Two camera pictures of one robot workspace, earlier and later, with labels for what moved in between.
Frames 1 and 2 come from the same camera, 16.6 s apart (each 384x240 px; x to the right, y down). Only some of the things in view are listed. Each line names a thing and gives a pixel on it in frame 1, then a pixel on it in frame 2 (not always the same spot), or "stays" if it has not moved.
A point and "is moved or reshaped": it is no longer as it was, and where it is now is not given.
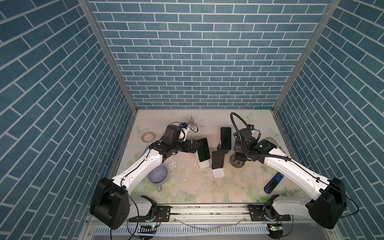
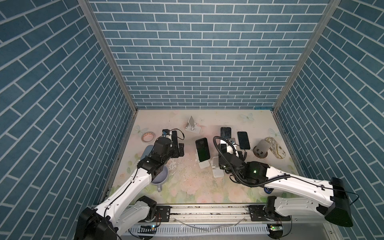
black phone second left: [203, 150] stays
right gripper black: [236, 146] → [220, 164]
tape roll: [148, 136] stays
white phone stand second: [204, 164] stays
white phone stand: [191, 120] is moved or reshaped
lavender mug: [158, 176] stays
